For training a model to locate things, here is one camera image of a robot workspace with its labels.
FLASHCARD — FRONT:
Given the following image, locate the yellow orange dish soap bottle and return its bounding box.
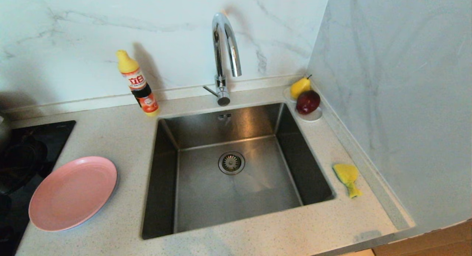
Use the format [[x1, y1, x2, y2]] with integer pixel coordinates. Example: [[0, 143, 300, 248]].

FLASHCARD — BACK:
[[116, 50, 160, 117]]

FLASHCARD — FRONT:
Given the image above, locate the yellow green sponge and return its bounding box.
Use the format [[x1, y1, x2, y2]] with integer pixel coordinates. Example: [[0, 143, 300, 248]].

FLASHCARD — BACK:
[[333, 163, 362, 199]]

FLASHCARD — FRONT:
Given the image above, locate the yellow pear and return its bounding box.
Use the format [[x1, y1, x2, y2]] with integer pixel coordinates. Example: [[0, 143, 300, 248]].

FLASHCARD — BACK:
[[290, 75, 312, 100]]

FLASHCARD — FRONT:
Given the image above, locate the silver kettle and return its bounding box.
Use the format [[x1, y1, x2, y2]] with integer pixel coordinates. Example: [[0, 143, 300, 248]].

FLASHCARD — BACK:
[[0, 115, 12, 149]]

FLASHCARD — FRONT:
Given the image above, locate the stainless steel sink basin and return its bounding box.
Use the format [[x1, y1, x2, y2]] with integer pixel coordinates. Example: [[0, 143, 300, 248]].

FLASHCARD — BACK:
[[142, 102, 336, 240]]

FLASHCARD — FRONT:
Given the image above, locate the chrome gooseneck faucet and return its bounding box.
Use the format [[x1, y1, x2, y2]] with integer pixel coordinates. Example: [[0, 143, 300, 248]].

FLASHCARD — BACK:
[[202, 13, 243, 107]]

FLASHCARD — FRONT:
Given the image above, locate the light wooden cabinet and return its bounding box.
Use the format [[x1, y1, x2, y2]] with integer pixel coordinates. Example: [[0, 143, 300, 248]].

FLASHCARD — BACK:
[[372, 219, 472, 256]]

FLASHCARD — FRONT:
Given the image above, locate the pink plate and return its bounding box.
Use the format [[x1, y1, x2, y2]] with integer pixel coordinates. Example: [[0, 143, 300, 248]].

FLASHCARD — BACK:
[[28, 156, 118, 232]]

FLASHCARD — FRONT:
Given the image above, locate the metal sink drain strainer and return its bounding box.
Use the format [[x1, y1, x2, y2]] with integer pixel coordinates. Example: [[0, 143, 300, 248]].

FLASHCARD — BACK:
[[218, 151, 246, 175]]

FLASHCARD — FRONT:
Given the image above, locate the dark red apple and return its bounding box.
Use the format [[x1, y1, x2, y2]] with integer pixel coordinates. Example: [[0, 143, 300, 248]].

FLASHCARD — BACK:
[[296, 90, 321, 115]]

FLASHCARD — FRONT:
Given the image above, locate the black glass cooktop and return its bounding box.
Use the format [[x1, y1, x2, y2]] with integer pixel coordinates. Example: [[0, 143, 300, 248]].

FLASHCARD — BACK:
[[0, 120, 77, 256]]

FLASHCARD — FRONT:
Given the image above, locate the small white dish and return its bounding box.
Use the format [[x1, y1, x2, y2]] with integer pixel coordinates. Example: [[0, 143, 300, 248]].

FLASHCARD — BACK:
[[283, 86, 323, 123]]

